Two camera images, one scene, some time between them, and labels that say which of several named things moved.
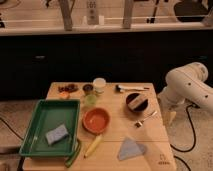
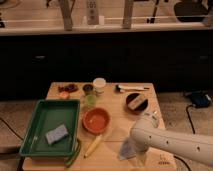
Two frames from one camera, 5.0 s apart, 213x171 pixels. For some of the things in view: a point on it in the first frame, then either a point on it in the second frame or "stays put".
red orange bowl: (95, 120) stays put
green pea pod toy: (74, 155) stays put
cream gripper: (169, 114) → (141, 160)
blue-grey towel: (130, 149) stays put
